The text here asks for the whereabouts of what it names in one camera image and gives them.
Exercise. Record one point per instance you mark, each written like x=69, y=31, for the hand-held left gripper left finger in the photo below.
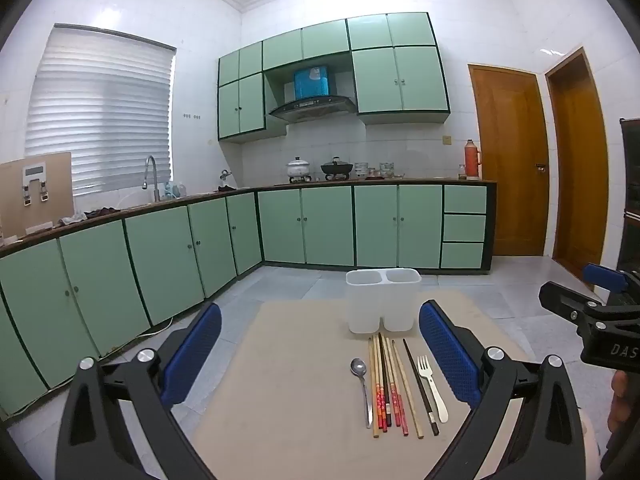
x=192, y=355

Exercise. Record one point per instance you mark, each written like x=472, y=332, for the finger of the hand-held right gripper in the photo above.
x=562, y=297
x=605, y=276

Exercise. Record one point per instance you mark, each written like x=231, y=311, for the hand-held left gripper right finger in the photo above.
x=447, y=355

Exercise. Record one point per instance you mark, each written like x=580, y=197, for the dark wooden chopstick metal end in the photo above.
x=420, y=390

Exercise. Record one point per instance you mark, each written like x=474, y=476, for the plain bamboo chopstick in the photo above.
x=407, y=390
x=372, y=385

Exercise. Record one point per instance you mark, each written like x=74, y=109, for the red printed bamboo chopstick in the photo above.
x=393, y=385
x=378, y=385
x=397, y=390

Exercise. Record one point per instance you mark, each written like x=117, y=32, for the dark red printed chopstick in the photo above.
x=383, y=385
x=385, y=375

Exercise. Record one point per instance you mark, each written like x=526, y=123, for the white plastic utensil holder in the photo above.
x=382, y=305

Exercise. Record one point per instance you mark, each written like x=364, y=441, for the metal spoon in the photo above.
x=358, y=367

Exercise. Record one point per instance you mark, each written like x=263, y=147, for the person's right forearm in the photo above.
x=622, y=455

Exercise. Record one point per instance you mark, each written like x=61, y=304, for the person's right hand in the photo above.
x=620, y=400

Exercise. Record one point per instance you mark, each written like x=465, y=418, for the dark appliance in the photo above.
x=631, y=195

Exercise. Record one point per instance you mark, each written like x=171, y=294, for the wooden door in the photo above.
x=580, y=170
x=505, y=160

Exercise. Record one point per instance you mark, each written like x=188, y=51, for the red thermos flask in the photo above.
x=471, y=162

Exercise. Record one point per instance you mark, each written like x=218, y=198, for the clear plastic bottles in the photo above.
x=175, y=190

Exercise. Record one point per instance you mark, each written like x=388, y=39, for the dark cloth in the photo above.
x=102, y=211

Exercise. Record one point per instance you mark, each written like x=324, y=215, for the green lower kitchen cabinets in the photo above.
x=325, y=225

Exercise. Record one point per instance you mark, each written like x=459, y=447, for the green kitchen cabinets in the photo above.
x=400, y=80
x=325, y=225

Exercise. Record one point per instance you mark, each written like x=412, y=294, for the metal kitchen faucet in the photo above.
x=155, y=180

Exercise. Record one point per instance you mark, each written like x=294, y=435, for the white cloth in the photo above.
x=72, y=219

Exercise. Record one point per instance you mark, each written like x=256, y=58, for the glass jar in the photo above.
x=387, y=169
x=363, y=170

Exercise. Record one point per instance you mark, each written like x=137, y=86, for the gas stove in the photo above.
x=336, y=177

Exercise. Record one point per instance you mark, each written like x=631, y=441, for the white cooking pot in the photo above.
x=298, y=168

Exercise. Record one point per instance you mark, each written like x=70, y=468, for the black wok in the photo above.
x=336, y=166

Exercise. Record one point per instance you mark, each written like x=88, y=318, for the cardboard board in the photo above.
x=12, y=195

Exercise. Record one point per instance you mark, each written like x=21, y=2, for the white window blinds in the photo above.
x=100, y=110

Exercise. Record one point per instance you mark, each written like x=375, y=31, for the green upper kitchen cabinets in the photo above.
x=400, y=80

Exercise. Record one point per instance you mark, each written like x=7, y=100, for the range hood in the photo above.
x=312, y=108

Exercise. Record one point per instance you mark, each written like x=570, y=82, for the blue box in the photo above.
x=311, y=82

